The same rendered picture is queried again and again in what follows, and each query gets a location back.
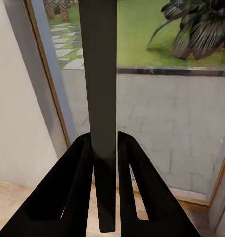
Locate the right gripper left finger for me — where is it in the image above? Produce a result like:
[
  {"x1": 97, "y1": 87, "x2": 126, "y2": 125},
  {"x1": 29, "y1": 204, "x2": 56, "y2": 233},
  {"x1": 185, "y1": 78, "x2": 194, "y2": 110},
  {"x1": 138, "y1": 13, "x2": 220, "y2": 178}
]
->
[{"x1": 0, "y1": 132, "x2": 93, "y2": 237}]

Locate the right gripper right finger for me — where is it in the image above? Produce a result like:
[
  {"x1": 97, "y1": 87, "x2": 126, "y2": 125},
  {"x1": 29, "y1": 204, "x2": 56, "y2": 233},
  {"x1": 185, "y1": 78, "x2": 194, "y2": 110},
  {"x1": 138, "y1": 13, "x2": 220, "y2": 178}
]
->
[{"x1": 118, "y1": 131, "x2": 201, "y2": 237}]

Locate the poster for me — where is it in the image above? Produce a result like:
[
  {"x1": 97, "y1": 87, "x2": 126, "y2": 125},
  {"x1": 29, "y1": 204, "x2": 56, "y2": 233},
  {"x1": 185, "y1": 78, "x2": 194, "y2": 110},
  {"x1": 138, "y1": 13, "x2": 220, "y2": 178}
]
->
[{"x1": 78, "y1": 0, "x2": 117, "y2": 233}]

